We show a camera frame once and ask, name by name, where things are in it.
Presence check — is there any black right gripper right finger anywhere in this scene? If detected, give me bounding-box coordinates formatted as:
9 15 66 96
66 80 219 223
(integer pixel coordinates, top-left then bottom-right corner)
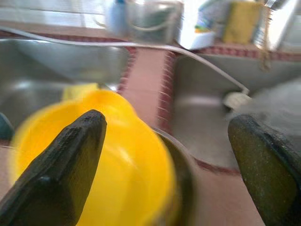
228 114 301 226

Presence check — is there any clear toothbrush cup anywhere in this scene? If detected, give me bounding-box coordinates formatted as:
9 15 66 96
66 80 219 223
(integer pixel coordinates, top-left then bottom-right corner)
103 0 132 36

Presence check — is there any stainless steel plate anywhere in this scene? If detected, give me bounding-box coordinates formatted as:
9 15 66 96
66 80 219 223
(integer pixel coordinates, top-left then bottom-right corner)
152 128 196 226

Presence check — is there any yellow plastic bowl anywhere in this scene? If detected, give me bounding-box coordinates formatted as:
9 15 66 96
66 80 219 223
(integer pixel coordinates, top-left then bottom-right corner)
10 89 182 226

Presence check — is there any mustard yellow sponge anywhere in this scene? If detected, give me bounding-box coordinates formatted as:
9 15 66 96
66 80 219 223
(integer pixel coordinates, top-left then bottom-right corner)
222 1 263 45

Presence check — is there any stainless steel sink basin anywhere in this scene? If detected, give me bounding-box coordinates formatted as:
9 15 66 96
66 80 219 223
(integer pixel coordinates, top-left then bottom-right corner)
170 53 301 175
0 37 132 146

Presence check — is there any pale yellow sponge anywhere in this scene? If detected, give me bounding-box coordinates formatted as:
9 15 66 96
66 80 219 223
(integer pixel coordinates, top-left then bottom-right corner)
62 82 99 99

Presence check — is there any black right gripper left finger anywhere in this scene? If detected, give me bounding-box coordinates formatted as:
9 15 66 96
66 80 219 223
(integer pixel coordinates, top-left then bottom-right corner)
0 109 108 226

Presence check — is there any grey drain hose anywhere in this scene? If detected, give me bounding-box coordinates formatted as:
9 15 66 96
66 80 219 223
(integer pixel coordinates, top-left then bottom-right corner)
0 25 252 111

